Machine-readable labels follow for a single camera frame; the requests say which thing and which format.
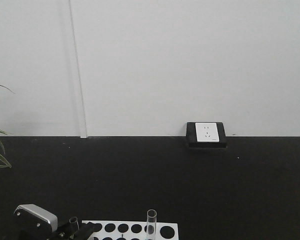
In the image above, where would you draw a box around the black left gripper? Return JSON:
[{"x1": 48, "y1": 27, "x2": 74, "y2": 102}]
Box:
[{"x1": 19, "y1": 219, "x2": 95, "y2": 240}]

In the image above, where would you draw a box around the tall clear test tube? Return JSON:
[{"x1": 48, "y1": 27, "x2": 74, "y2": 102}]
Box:
[{"x1": 146, "y1": 209, "x2": 157, "y2": 240}]

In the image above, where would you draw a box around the white test tube rack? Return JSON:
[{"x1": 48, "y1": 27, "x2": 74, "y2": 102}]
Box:
[{"x1": 82, "y1": 220, "x2": 179, "y2": 240}]

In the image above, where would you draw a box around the white socket on black box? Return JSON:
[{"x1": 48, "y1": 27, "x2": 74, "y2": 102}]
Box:
[{"x1": 186, "y1": 122, "x2": 227, "y2": 149}]

